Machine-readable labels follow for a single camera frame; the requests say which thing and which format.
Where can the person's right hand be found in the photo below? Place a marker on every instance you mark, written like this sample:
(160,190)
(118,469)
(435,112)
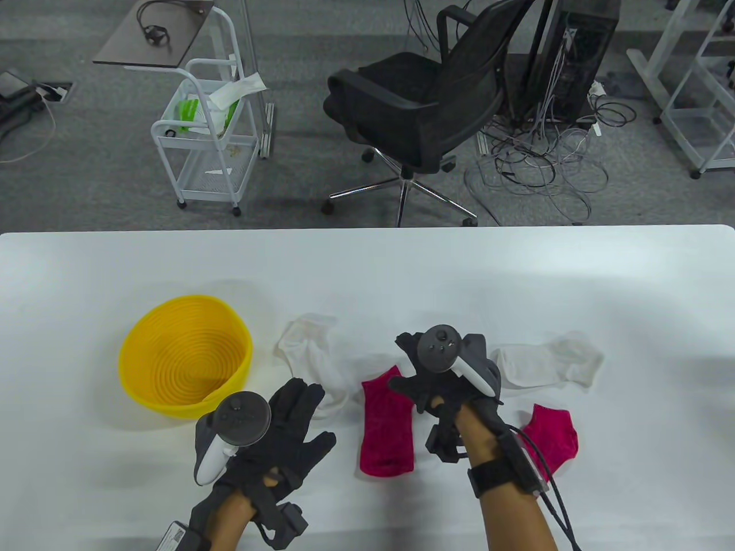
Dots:
(439,390)

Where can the person's left hand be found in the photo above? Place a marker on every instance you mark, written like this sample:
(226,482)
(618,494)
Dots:
(293,442)

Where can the pink sock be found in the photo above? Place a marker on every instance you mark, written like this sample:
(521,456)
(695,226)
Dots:
(387,436)
(554,436)

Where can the white sock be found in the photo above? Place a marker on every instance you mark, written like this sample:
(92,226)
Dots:
(551,364)
(307,356)

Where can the person's right forearm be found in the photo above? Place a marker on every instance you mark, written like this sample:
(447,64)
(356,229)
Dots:
(511,519)

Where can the person's left forearm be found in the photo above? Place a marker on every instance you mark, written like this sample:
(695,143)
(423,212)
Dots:
(227,522)

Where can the grey white right hand controller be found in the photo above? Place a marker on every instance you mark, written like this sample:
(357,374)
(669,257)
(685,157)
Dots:
(439,347)

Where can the grey white hand controller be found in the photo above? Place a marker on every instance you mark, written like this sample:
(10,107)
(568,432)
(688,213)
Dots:
(439,347)
(244,419)

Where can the black right glove sensor module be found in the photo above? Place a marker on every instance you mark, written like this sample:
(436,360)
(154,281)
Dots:
(442,442)

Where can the black glove sensor module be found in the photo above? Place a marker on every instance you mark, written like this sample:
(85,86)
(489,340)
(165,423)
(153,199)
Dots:
(287,522)
(442,442)

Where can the grey white left hand controller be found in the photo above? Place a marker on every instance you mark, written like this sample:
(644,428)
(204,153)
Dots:
(244,419)

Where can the black left glove sensor module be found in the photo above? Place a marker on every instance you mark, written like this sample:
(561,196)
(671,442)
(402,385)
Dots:
(287,522)

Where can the black right wrist box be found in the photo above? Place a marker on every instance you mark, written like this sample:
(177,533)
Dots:
(522,459)

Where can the yellow woven basket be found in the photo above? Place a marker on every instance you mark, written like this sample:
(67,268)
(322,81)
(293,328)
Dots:
(172,356)

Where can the black labelled left wrist box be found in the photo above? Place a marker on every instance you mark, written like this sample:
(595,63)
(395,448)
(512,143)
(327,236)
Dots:
(178,536)

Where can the white wheeled cart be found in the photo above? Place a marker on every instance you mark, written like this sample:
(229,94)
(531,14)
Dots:
(201,181)

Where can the black office chair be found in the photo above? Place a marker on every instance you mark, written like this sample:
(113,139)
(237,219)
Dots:
(402,97)

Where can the white power strip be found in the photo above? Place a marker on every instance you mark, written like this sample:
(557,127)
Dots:
(597,88)

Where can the green packet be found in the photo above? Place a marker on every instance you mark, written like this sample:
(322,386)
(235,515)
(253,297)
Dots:
(188,112)

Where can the white paper sheet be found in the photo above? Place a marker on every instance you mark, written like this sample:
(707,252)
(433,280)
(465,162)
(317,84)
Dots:
(241,87)

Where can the white metal rack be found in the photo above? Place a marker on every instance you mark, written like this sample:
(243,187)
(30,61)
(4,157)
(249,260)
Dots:
(689,123)

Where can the black computer tower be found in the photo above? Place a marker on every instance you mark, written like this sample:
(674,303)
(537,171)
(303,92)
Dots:
(591,51)

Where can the floor socket box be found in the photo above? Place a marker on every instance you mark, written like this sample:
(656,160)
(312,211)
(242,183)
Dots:
(57,92)

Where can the dark brown side table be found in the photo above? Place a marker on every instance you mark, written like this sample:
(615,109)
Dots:
(126,51)

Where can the black floor equipment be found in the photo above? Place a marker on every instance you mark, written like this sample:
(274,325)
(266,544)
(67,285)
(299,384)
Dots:
(17,103)

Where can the white desk leg frame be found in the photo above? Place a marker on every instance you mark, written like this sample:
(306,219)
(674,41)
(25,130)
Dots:
(646,72)

